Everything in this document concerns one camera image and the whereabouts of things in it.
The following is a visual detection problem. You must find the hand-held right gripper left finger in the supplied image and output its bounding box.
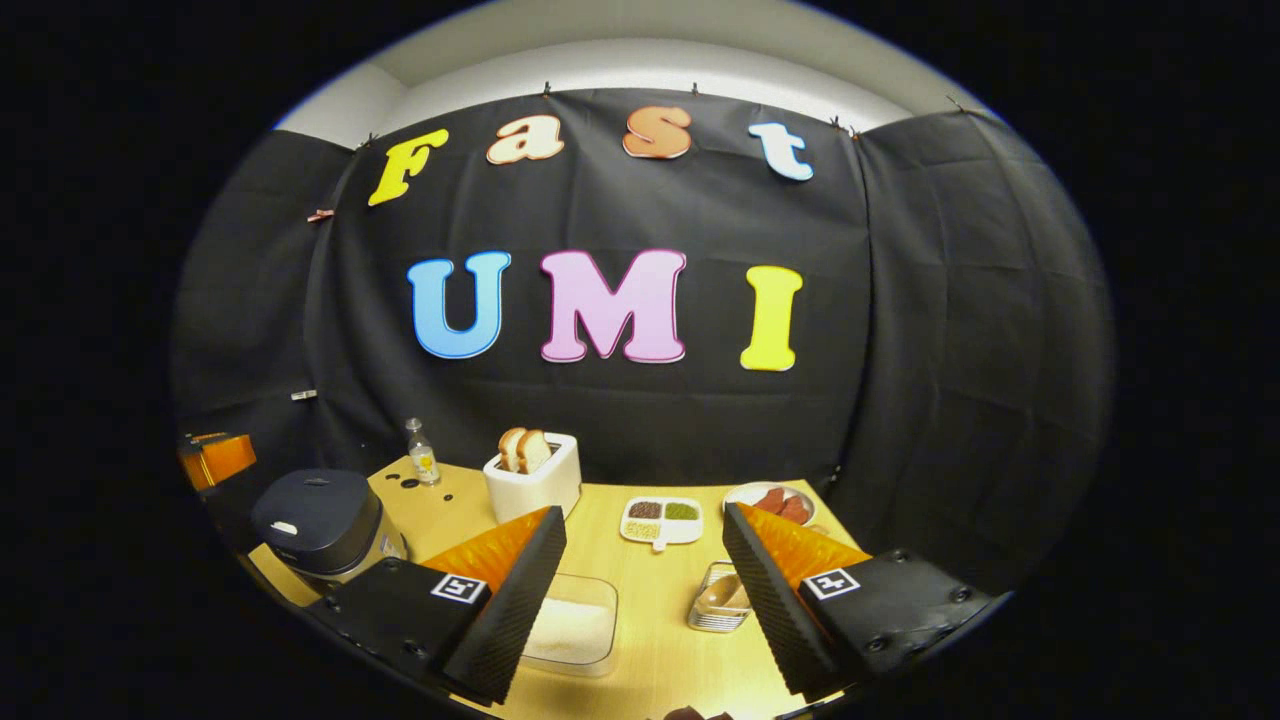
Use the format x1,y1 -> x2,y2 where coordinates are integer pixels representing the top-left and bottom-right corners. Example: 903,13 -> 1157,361
310,505 -> 568,704

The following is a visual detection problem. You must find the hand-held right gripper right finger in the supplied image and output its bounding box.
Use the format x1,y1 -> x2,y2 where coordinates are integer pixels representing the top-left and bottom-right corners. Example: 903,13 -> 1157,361
722,502 -> 997,699

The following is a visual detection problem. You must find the white rice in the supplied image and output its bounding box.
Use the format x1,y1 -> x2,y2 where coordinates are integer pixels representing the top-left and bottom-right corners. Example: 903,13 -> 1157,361
527,598 -> 614,664

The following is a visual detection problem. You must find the wooden spoon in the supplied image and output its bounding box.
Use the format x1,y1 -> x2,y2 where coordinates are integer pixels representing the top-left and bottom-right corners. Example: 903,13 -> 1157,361
695,572 -> 751,614

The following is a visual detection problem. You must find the metal wire chopstick holder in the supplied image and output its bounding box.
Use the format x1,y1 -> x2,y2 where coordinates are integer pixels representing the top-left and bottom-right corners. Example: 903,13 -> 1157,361
687,561 -> 753,634

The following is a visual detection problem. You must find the dark blue rice cooker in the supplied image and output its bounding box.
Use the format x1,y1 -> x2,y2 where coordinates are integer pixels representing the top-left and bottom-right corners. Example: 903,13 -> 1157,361
250,469 -> 409,591

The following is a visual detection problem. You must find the clear plastic rice container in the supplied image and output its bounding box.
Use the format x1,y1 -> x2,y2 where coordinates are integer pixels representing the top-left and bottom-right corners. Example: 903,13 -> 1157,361
520,573 -> 620,678

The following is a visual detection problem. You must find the white divided dish of beans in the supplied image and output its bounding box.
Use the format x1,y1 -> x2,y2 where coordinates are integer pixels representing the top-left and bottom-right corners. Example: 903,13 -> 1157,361
619,496 -> 705,552

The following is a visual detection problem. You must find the white toaster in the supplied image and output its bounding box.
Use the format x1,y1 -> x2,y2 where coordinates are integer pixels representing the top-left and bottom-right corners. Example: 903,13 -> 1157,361
483,433 -> 583,526

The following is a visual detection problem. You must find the round white plate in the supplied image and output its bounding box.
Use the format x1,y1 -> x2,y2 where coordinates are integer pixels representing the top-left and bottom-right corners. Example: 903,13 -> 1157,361
724,482 -> 818,528

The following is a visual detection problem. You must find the small clear bottle yellow label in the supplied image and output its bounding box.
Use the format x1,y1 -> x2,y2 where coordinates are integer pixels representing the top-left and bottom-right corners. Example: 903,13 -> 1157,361
405,417 -> 442,486

